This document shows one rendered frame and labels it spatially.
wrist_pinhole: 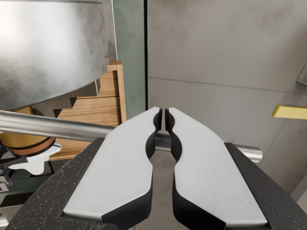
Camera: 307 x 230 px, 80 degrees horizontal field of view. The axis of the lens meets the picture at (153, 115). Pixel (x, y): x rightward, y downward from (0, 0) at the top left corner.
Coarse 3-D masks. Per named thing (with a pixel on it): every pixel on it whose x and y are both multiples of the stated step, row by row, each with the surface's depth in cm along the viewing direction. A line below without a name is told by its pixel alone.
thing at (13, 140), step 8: (16, 112) 29; (24, 112) 29; (32, 112) 30; (0, 136) 30; (8, 136) 29; (16, 136) 29; (24, 136) 30; (32, 136) 31; (40, 136) 32; (8, 144) 30; (16, 144) 30; (24, 144) 30; (32, 144) 31; (40, 144) 32; (48, 144) 34; (16, 152) 32; (24, 152) 32; (32, 152) 32; (40, 152) 33
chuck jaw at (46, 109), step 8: (96, 80) 29; (88, 88) 29; (96, 88) 29; (64, 96) 29; (72, 96) 29; (80, 96) 30; (88, 96) 30; (40, 104) 29; (48, 104) 30; (56, 104) 30; (64, 104) 30; (72, 104) 31; (40, 112) 30; (48, 112) 30; (56, 112) 31
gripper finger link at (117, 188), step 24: (144, 120) 10; (120, 144) 9; (144, 144) 9; (96, 168) 7; (120, 168) 7; (144, 168) 7; (96, 192) 6; (120, 192) 6; (144, 192) 6; (96, 216) 6; (120, 216) 6; (144, 216) 7
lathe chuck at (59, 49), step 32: (0, 0) 14; (32, 0) 15; (0, 32) 15; (32, 32) 16; (64, 32) 18; (96, 32) 23; (0, 64) 15; (32, 64) 17; (64, 64) 19; (96, 64) 24; (0, 96) 16; (32, 96) 18
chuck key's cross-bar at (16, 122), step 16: (0, 112) 10; (0, 128) 10; (16, 128) 10; (32, 128) 10; (48, 128) 11; (64, 128) 11; (80, 128) 11; (96, 128) 11; (112, 128) 12; (160, 144) 12; (256, 160) 14
